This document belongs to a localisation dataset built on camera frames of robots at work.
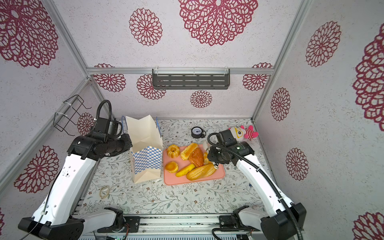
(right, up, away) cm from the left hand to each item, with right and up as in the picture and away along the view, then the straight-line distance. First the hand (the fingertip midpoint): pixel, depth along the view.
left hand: (131, 146), depth 71 cm
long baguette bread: (+35, -17, +16) cm, 42 cm away
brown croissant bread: (+32, -9, +21) cm, 39 cm away
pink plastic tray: (+17, -21, +17) cm, 31 cm away
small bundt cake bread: (+17, -6, +27) cm, 32 cm away
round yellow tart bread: (+17, -14, +17) cm, 28 cm away
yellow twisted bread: (+26, -15, +17) cm, 34 cm away
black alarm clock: (+33, +7, +38) cm, 51 cm away
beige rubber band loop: (-22, -27, +12) cm, 37 cm away
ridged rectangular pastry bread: (+25, -7, +25) cm, 36 cm away
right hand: (+38, -4, +5) cm, 39 cm away
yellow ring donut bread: (+37, -10, +22) cm, 45 cm away
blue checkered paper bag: (+7, -1, 0) cm, 7 cm away
